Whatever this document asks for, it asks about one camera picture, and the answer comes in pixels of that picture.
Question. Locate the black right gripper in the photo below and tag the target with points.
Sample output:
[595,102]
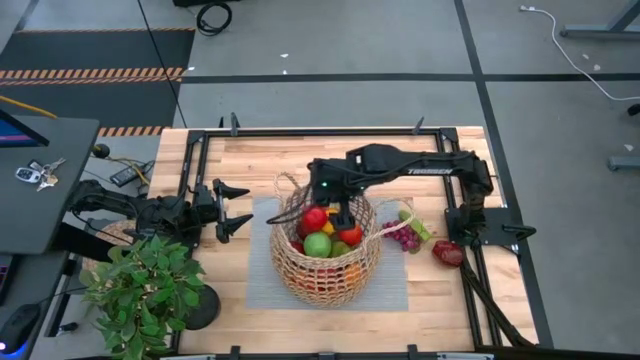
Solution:
[335,182]

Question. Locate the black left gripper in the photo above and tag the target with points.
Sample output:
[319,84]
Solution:
[205,205]

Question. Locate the yellow bell pepper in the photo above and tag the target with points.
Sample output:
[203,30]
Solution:
[328,229]

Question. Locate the red tomato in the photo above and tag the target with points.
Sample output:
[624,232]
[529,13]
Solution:
[352,236]

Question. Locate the bright red apple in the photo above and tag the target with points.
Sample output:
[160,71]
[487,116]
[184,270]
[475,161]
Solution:
[314,220]

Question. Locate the green pear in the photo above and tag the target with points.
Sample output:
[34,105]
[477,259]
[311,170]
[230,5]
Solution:
[340,250]

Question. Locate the green apple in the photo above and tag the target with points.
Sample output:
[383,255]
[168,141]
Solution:
[317,245]

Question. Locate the dark red apple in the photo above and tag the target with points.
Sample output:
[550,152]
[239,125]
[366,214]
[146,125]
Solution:
[297,247]

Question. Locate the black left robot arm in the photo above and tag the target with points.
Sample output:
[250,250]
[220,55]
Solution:
[165,215]

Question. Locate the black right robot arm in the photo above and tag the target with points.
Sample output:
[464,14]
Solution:
[425,165]

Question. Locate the woven straw basket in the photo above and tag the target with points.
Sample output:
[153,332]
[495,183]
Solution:
[325,295]

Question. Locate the purple grape bunch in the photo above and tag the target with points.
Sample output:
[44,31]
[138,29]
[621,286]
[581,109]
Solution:
[402,237]

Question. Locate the grey woven placemat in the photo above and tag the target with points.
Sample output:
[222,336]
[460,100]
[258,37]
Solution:
[260,270]

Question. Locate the black power adapter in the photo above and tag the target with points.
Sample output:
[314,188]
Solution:
[125,175]

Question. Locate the dark maroon fruit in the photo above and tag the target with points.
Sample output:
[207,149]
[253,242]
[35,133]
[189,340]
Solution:
[449,254]

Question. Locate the round woven coaster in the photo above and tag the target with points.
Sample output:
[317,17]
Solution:
[117,231]

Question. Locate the green potted plant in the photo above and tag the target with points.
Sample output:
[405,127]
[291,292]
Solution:
[145,295]

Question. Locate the black round knob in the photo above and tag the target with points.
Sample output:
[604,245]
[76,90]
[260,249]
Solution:
[101,151]

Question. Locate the black side desk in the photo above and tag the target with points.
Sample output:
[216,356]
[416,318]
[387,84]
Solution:
[50,210]

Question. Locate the hazard-striped black floor mat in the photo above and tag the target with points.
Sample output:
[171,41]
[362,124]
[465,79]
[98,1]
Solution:
[100,50]

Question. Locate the bunch of keys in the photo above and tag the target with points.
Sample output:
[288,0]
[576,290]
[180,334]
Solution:
[27,174]

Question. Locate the computer monitor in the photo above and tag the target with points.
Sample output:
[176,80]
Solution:
[15,135]

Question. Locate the black computer mouse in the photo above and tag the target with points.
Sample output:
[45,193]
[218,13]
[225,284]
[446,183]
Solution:
[20,325]

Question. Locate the grey floor foot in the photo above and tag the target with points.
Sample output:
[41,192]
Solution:
[625,163]

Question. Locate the grey-legged workbench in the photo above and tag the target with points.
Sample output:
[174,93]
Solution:
[590,33]

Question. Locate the black chair wheel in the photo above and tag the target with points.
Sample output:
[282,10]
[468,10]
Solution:
[635,109]

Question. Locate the black table frame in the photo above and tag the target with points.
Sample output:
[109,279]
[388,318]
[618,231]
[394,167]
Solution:
[280,132]

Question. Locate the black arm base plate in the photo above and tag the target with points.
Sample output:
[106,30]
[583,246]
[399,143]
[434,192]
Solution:
[500,227]

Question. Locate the black diagonal frame strut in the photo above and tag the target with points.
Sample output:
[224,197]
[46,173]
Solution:
[495,310]

